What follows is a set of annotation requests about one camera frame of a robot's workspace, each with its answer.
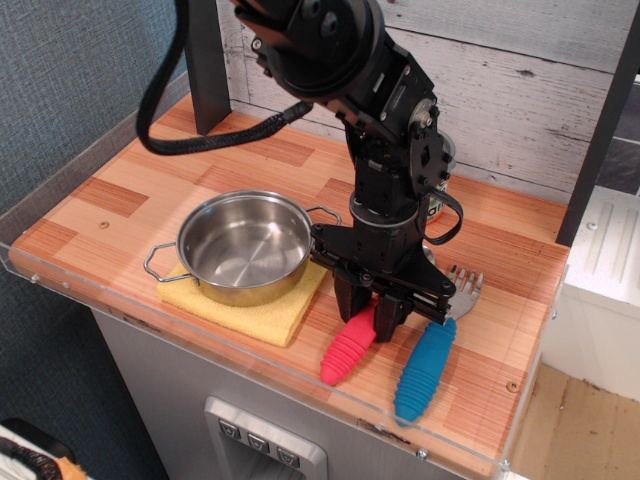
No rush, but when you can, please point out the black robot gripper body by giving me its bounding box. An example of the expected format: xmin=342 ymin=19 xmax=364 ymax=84
xmin=311 ymin=204 xmax=457 ymax=322

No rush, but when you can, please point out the orange plush object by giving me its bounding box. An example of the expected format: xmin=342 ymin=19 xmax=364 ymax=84
xmin=53 ymin=457 xmax=89 ymax=480

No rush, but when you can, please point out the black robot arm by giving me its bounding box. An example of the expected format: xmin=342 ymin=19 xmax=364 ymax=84
xmin=235 ymin=1 xmax=461 ymax=342

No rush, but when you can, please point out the yellow folded cloth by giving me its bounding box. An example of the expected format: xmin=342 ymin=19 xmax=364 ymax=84
xmin=157 ymin=261 xmax=326 ymax=347

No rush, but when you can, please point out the red handled metal spoon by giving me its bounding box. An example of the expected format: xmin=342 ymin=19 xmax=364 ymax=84
xmin=319 ymin=243 xmax=436 ymax=387

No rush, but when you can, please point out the blue handled metal fork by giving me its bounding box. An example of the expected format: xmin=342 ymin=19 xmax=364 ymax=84
xmin=394 ymin=265 xmax=484 ymax=425

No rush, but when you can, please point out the silver dispenser button panel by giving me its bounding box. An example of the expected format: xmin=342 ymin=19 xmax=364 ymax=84
xmin=204 ymin=396 xmax=329 ymax=479

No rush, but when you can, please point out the dark grey post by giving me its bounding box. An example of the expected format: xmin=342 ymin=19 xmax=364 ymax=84
xmin=556 ymin=7 xmax=639 ymax=247
xmin=185 ymin=0 xmax=231 ymax=135

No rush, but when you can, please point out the clear acrylic guard rail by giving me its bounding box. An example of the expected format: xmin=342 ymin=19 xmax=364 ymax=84
xmin=1 ymin=109 xmax=568 ymax=479

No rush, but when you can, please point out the grey toy kitchen cabinet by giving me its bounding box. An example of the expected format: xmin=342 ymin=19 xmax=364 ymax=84
xmin=94 ymin=311 xmax=457 ymax=479

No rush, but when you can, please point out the dark grey left post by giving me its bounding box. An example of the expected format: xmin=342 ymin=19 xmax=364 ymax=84
xmin=185 ymin=0 xmax=231 ymax=135

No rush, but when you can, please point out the dark grey right post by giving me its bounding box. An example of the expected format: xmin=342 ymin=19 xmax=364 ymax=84
xmin=556 ymin=7 xmax=639 ymax=247

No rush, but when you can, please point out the peas and carrots toy can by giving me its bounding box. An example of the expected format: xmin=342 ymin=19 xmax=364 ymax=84
xmin=427 ymin=131 xmax=456 ymax=223

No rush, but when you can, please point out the stainless steel pot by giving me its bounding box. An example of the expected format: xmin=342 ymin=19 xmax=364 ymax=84
xmin=143 ymin=190 xmax=342 ymax=307

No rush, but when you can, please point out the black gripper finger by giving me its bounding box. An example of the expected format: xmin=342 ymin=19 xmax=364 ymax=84
xmin=333 ymin=269 xmax=372 ymax=322
xmin=374 ymin=293 xmax=411 ymax=343

